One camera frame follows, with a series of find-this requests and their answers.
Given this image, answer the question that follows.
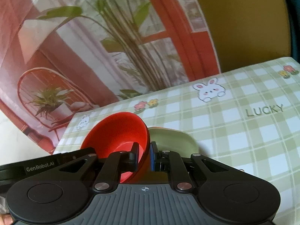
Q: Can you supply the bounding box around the printed room backdrop cloth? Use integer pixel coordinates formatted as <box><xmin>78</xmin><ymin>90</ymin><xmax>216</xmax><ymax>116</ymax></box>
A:
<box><xmin>1</xmin><ymin>0</ymin><xmax>220</xmax><ymax>153</ymax></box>

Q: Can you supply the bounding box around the person's left hand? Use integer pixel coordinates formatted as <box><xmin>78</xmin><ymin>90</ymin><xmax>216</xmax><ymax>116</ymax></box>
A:
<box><xmin>0</xmin><ymin>214</ymin><xmax>13</xmax><ymax>225</ymax></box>

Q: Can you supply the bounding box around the teal curtain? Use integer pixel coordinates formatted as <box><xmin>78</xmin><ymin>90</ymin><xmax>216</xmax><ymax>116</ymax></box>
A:
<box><xmin>285</xmin><ymin>0</ymin><xmax>299</xmax><ymax>62</ymax></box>

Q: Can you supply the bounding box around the red bowl back right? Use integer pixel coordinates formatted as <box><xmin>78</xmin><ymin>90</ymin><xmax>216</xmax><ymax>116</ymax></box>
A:
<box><xmin>80</xmin><ymin>112</ymin><xmax>151</xmax><ymax>183</ymax></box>

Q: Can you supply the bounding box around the green plaid tablecloth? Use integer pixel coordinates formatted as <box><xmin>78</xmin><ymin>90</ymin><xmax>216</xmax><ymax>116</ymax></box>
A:
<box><xmin>55</xmin><ymin>57</ymin><xmax>299</xmax><ymax>224</ymax></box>

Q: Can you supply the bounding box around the olive yellow board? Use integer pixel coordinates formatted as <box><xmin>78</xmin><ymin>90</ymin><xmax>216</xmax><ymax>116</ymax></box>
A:
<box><xmin>198</xmin><ymin>0</ymin><xmax>291</xmax><ymax>72</ymax></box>

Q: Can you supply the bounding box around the small green square plate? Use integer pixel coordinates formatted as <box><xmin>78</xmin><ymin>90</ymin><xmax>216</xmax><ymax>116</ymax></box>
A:
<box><xmin>148</xmin><ymin>127</ymin><xmax>200</xmax><ymax>158</ymax></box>

